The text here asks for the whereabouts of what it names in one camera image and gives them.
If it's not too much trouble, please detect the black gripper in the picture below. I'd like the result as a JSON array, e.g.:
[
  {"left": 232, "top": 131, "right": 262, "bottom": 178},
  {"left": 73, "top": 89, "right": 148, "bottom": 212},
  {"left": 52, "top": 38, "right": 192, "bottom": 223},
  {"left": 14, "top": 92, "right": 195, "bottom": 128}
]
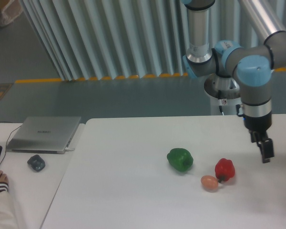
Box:
[{"left": 243, "top": 112, "right": 275, "bottom": 163}]

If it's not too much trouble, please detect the black laptop cable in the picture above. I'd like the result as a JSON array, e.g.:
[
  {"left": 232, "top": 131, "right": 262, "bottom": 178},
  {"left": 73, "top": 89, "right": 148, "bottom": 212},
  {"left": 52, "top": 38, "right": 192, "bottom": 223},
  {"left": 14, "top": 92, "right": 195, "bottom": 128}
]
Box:
[{"left": 0, "top": 122, "right": 23, "bottom": 172}]

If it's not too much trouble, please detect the white pleated curtain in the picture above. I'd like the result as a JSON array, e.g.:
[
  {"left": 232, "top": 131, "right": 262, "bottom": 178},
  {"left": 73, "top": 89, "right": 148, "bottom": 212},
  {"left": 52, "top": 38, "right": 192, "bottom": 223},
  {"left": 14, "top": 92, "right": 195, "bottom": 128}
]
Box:
[{"left": 18, "top": 0, "right": 286, "bottom": 82}]

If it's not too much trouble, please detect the silver closed laptop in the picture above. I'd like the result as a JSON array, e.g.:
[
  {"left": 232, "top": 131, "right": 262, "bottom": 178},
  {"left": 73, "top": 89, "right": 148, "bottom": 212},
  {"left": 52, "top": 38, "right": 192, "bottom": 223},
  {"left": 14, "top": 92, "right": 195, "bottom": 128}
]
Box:
[{"left": 7, "top": 116, "right": 81, "bottom": 154}]

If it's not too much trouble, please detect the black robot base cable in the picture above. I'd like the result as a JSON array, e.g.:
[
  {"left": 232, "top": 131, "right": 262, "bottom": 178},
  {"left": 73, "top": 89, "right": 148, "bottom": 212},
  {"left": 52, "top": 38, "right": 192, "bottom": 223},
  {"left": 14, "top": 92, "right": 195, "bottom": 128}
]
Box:
[{"left": 216, "top": 89, "right": 225, "bottom": 116}]

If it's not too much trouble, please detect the white striped sleeve forearm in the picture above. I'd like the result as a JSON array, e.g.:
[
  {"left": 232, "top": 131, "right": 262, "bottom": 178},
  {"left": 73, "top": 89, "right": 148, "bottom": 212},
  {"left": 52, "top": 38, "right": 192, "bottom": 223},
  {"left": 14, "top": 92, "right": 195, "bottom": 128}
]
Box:
[{"left": 0, "top": 181, "right": 19, "bottom": 229}]

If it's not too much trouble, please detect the brown egg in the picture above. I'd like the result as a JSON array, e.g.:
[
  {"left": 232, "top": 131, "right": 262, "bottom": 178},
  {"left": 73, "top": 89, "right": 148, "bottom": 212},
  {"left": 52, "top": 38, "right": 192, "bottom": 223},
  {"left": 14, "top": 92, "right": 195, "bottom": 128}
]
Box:
[{"left": 201, "top": 175, "right": 218, "bottom": 190}]

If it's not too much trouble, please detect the red bell pepper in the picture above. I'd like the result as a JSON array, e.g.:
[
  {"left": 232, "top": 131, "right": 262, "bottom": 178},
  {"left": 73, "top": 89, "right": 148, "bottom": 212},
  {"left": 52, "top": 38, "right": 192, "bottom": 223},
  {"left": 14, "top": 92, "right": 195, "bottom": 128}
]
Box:
[{"left": 214, "top": 158, "right": 235, "bottom": 183}]

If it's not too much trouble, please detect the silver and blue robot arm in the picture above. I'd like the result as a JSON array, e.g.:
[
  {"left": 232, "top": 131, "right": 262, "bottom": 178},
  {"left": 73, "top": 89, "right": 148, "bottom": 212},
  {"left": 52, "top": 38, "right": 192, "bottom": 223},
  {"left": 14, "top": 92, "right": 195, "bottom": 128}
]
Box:
[{"left": 183, "top": 0, "right": 286, "bottom": 163}]

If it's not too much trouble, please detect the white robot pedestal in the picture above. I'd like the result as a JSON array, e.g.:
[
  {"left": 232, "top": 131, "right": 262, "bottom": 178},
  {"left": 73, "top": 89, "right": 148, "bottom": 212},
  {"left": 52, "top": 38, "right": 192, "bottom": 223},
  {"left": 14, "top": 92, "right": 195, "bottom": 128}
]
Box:
[{"left": 204, "top": 74, "right": 241, "bottom": 115}]

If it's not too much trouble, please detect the green bell pepper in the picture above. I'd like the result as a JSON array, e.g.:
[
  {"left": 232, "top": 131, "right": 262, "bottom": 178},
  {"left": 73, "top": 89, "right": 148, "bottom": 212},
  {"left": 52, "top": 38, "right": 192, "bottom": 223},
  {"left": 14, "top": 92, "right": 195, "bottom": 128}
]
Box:
[{"left": 166, "top": 148, "right": 194, "bottom": 172}]

